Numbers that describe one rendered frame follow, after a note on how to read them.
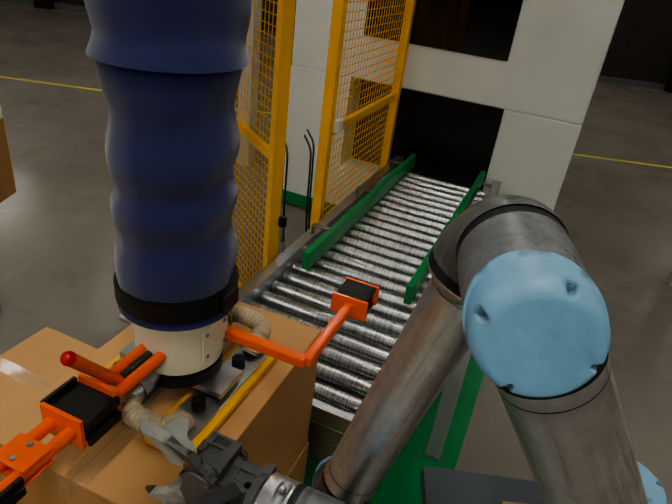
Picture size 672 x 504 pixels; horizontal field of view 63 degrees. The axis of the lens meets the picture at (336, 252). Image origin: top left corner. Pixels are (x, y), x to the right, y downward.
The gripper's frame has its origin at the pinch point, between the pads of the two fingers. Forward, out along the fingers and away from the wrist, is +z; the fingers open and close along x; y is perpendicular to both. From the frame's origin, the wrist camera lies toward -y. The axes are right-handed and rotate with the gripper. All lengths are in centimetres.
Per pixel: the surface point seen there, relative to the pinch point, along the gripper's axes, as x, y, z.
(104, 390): 2.9, 6.2, 11.9
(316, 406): -46, 67, -3
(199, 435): -10.5, 15.6, 0.4
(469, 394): -108, 167, -41
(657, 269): -111, 370, -138
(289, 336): -13, 53, 1
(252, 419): -13.1, 25.7, -4.8
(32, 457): 2.3, -8.3, 11.5
